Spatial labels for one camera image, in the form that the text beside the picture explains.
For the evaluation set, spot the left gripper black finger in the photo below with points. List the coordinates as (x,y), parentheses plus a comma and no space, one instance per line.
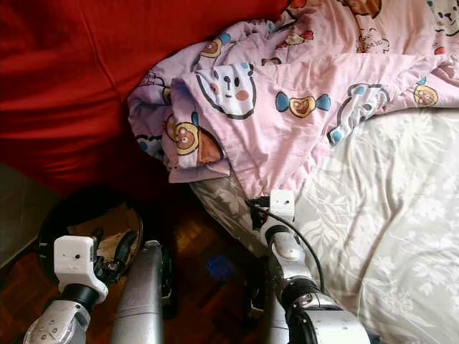
(127,245)

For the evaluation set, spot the pink cartoon print quilt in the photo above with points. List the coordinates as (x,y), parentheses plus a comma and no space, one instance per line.
(287,136)

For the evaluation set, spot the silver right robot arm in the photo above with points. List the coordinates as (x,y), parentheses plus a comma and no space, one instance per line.
(287,251)

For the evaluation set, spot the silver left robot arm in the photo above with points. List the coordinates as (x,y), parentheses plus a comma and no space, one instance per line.
(54,326)

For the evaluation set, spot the brown cardboard piece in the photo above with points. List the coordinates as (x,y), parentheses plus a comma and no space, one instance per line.
(115,218)

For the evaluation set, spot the silver left robot leg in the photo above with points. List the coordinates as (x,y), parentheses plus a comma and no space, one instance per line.
(140,301)

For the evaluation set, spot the silver robot leg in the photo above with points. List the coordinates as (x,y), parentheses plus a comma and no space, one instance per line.
(140,301)
(272,324)

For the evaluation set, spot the black round waste bin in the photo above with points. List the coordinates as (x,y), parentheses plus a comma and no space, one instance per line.
(57,211)

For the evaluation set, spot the grey-green quilted mattress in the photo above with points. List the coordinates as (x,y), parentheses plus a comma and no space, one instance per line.
(21,215)

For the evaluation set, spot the silver right robot leg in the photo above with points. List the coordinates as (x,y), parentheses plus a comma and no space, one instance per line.
(272,324)

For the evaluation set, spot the bed with beige floral sheet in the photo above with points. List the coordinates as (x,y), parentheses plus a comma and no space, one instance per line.
(394,229)

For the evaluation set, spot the large red folded cushion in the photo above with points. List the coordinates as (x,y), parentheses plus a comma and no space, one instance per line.
(86,79)

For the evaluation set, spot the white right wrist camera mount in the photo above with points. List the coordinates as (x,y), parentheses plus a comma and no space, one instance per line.
(283,203)

